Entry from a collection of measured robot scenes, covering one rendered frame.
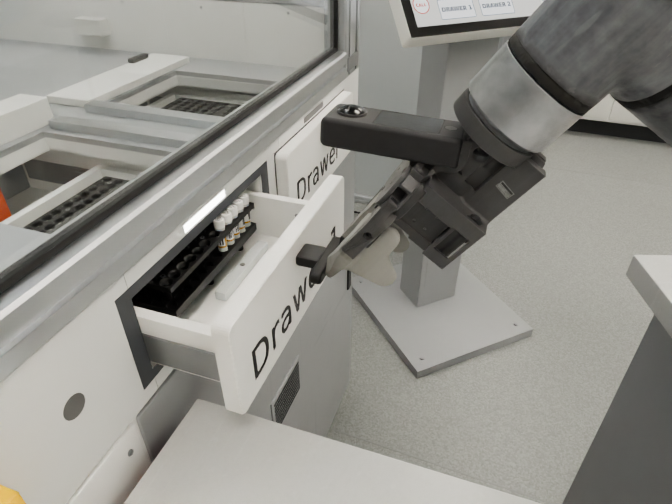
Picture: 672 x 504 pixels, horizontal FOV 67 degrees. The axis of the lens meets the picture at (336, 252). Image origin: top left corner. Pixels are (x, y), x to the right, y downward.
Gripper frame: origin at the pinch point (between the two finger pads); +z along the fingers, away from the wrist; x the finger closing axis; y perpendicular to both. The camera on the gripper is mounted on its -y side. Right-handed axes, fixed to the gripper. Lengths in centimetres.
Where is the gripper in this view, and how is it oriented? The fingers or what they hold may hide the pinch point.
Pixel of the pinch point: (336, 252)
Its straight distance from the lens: 50.4
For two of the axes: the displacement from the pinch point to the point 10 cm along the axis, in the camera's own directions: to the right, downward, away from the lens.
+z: -5.4, 5.6, 6.3
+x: 3.3, -5.4, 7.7
